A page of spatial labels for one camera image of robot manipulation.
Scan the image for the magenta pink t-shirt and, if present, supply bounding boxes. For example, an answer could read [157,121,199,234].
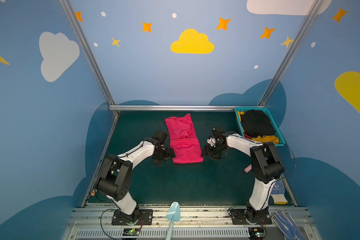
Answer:
[165,114,204,164]

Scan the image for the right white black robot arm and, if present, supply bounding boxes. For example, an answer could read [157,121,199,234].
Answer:
[202,129,285,224]

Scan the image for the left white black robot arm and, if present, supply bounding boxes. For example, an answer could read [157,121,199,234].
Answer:
[94,130,175,225]

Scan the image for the red t-shirt in basket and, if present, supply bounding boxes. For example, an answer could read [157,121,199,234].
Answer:
[244,133,253,140]

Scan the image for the yellow t-shirt in basket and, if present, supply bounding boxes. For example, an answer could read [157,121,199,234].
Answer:
[237,111,279,143]

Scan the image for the black t-shirt in basket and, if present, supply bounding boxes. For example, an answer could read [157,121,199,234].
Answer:
[240,110,275,138]

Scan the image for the light blue toy shovel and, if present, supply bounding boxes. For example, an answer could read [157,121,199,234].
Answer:
[165,202,181,240]

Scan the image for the teal plastic basket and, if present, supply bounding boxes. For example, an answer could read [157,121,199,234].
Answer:
[235,108,286,146]

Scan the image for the blue dotted glove on table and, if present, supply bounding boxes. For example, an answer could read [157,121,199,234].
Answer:
[270,180,288,205]

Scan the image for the left green circuit board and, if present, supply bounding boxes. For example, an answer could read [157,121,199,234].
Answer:
[123,229,140,237]

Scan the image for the green circuit board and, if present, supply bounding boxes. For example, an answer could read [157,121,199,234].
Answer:
[249,228,266,240]
[123,229,140,237]

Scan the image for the right green circuit board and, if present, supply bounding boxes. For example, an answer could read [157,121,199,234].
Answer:
[249,228,266,240]

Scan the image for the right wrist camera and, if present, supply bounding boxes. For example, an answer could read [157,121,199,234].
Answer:
[207,137,216,146]

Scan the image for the aluminium frame back bar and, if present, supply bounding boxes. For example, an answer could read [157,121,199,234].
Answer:
[108,105,264,112]

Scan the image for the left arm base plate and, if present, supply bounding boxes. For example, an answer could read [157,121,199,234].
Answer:
[111,209,153,226]

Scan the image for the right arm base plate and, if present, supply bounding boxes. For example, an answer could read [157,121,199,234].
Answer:
[228,208,272,225]

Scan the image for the blue dotted glove on rail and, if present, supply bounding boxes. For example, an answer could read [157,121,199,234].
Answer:
[272,210,306,240]

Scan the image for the aluminium frame left post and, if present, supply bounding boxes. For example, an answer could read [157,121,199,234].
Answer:
[59,0,115,107]

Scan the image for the aluminium frame post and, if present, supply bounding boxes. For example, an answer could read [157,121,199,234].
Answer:
[258,0,324,107]
[59,0,115,107]

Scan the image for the aluminium frame right post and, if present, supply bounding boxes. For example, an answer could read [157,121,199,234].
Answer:
[258,0,324,107]

